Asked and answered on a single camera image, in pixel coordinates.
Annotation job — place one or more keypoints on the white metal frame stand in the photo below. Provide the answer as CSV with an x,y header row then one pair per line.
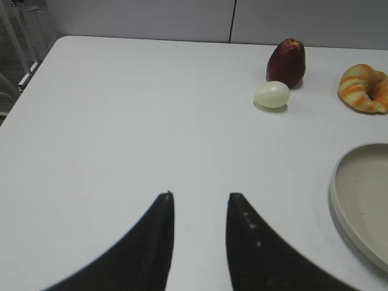
x,y
24,28

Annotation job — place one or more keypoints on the white egg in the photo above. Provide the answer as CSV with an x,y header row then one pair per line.
x,y
273,94

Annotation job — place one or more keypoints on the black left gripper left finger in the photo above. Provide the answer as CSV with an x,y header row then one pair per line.
x,y
140,260

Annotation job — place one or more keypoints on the beige round plate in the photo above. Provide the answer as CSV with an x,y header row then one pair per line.
x,y
358,195

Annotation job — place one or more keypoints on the dark red wax apple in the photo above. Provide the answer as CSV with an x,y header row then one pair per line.
x,y
287,63

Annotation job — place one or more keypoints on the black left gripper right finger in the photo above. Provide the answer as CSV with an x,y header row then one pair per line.
x,y
259,259

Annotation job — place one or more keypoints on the orange striped croissant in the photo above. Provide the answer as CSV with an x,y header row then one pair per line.
x,y
364,89

